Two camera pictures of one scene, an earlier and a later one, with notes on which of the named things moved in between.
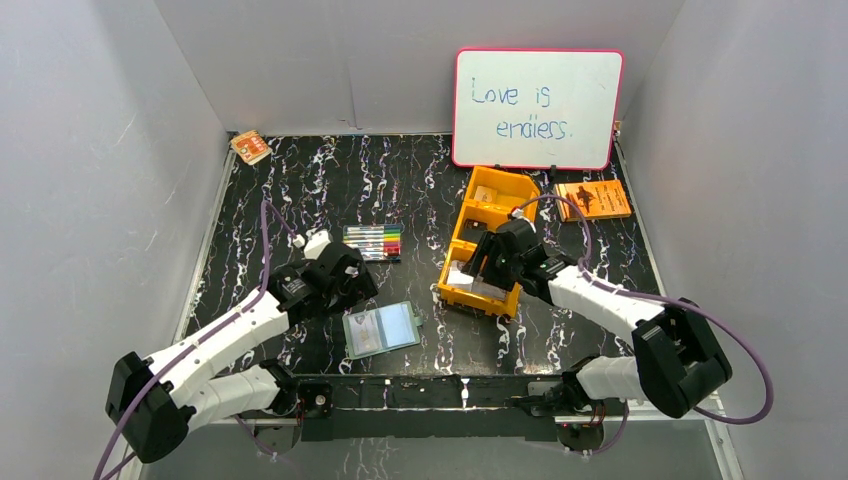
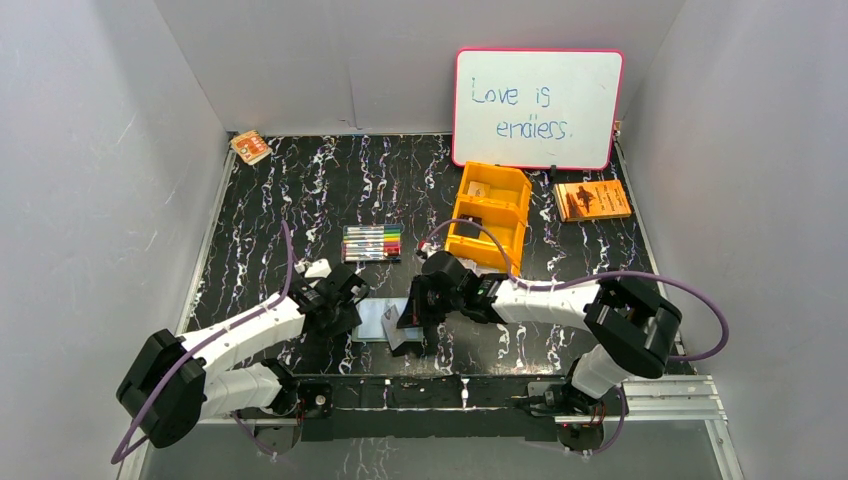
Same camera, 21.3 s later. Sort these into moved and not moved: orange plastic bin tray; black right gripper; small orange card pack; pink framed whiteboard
Moved: black right gripper
Not moved: small orange card pack; orange plastic bin tray; pink framed whiteboard
